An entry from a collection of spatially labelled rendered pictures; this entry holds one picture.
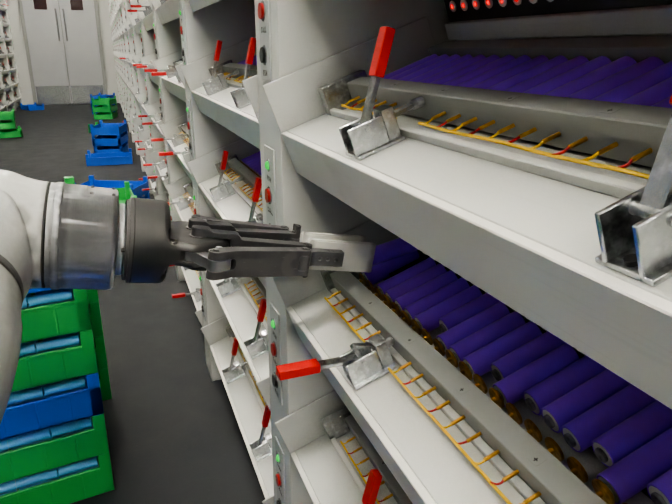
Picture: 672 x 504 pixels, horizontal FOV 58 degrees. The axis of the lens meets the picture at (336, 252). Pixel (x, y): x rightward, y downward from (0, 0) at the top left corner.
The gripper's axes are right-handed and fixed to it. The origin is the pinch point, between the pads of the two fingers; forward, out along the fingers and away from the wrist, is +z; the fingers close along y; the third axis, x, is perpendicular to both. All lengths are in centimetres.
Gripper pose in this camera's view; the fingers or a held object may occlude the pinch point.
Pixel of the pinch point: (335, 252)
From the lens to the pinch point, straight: 60.5
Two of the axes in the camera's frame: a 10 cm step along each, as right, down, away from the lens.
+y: -3.3, -3.0, 8.9
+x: -1.6, 9.5, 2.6
